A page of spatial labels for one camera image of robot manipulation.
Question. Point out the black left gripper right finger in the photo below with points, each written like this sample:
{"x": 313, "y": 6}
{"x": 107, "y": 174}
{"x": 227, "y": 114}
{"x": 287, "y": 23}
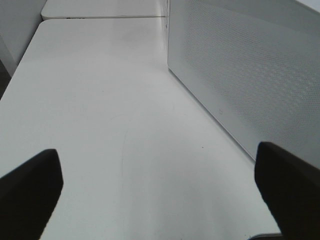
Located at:
{"x": 290, "y": 187}

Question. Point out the white microwave door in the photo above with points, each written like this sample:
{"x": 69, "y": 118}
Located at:
{"x": 255, "y": 66}

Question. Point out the white microwave oven body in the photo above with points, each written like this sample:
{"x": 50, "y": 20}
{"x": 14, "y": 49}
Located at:
{"x": 165, "y": 23}

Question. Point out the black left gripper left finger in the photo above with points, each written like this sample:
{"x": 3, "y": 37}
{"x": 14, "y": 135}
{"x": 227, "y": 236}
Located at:
{"x": 29, "y": 195}

